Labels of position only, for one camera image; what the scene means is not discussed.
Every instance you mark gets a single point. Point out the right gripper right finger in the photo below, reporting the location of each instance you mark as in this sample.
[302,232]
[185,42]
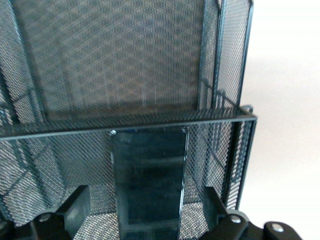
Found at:
[225,225]

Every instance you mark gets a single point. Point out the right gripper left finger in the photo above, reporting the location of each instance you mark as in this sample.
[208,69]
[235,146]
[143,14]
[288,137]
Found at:
[72,212]

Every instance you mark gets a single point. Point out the long black smartphone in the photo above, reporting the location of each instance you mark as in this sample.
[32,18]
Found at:
[150,187]

